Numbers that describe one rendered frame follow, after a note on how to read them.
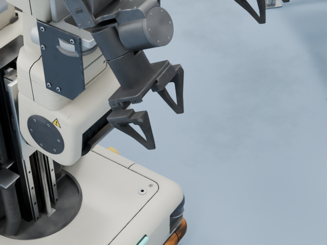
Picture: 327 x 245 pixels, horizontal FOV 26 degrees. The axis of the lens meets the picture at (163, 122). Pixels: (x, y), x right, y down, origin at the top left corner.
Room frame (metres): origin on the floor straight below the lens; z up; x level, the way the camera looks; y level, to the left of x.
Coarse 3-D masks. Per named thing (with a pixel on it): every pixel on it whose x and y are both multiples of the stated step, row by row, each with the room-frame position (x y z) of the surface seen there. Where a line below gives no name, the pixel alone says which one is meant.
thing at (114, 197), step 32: (96, 160) 1.50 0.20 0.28; (128, 160) 1.50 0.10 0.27; (64, 192) 1.38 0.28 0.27; (96, 192) 1.37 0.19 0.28; (128, 192) 1.37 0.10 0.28; (160, 192) 1.37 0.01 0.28; (0, 224) 1.26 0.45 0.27; (32, 224) 1.26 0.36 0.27; (64, 224) 1.25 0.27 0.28; (96, 224) 1.25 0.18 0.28; (128, 224) 1.25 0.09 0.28; (160, 224) 1.29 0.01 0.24
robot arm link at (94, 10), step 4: (64, 0) 0.89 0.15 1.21; (88, 0) 0.87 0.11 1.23; (92, 0) 0.86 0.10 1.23; (96, 0) 0.87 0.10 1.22; (100, 0) 0.88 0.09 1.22; (104, 0) 0.89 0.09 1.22; (108, 0) 0.89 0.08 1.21; (88, 4) 0.87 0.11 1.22; (92, 4) 0.86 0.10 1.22; (96, 4) 0.87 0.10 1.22; (100, 4) 0.88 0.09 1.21; (104, 4) 0.89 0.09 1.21; (92, 8) 0.86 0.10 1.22; (96, 8) 0.87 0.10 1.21; (100, 8) 0.88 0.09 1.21; (92, 12) 0.86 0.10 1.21; (96, 12) 0.88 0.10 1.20
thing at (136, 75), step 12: (108, 60) 0.87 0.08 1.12; (120, 60) 0.85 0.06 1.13; (132, 60) 0.85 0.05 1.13; (144, 60) 0.87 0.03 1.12; (168, 60) 0.90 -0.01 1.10; (120, 72) 0.85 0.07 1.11; (132, 72) 0.85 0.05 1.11; (144, 72) 0.85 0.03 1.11; (156, 72) 0.87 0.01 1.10; (120, 84) 0.85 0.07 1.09; (132, 84) 0.84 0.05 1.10; (144, 84) 0.84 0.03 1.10; (120, 96) 0.83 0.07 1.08; (132, 96) 0.81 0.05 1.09
